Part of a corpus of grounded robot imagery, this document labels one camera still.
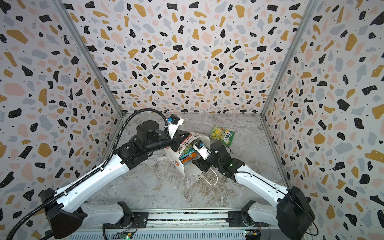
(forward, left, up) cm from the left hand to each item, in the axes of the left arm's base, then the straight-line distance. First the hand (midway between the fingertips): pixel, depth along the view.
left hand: (189, 131), depth 65 cm
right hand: (-1, -2, -19) cm, 19 cm away
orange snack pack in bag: (+3, 0, -27) cm, 27 cm away
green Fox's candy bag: (+23, -21, -34) cm, 46 cm away
